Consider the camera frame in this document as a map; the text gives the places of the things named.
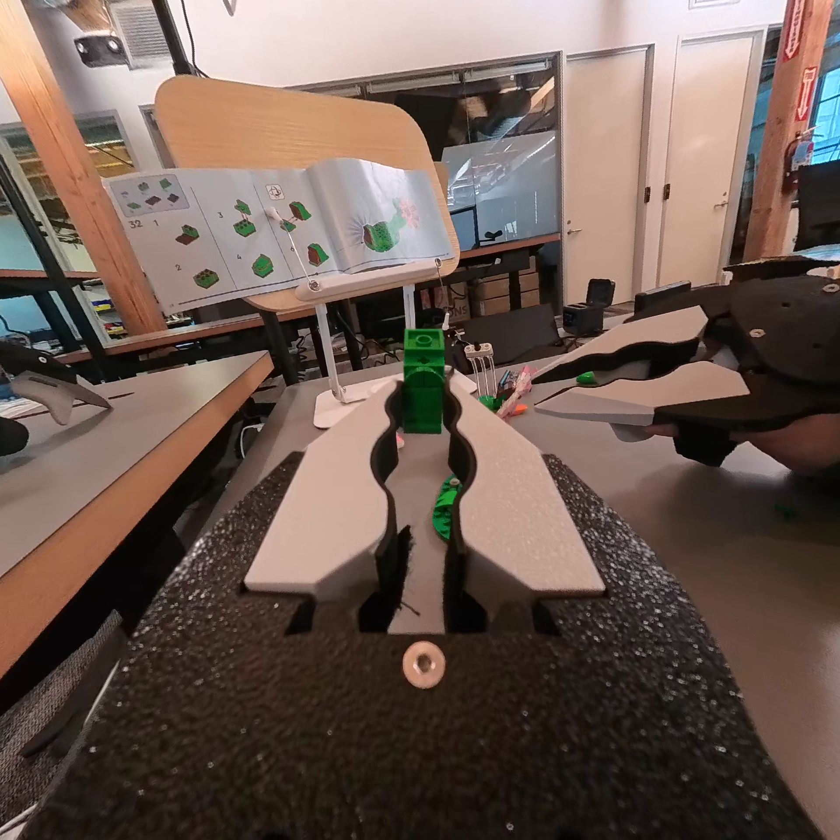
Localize green lego plant build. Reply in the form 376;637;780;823
392;366;530;543

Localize black flat panel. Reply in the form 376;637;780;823
461;302;563;363

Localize wooden book stand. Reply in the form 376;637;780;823
153;74;481;432

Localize grey office chair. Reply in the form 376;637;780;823
0;609;127;840

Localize wood-edged side table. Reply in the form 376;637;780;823
0;350;277;680

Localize spare hand-held gripper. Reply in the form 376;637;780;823
0;340;114;460

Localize lego instruction booklet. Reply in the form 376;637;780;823
100;156;455;314

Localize red fire extinguisher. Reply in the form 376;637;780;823
783;126;816;193

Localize white door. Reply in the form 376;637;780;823
657;28;767;287
564;45;655;311

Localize black computer monitor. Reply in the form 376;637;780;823
789;159;840;252

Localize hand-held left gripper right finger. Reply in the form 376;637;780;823
446;381;607;601

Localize clear lego stand piece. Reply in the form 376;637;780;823
463;340;495;399

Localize green lego brick assembly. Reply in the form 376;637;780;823
401;327;448;436

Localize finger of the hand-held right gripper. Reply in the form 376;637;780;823
533;363;752;443
530;304;711;386

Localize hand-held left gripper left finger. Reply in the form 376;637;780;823
243;377;411;606

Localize cardboard storage box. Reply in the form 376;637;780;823
471;268;542;317

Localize black open case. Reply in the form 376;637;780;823
562;277;618;337

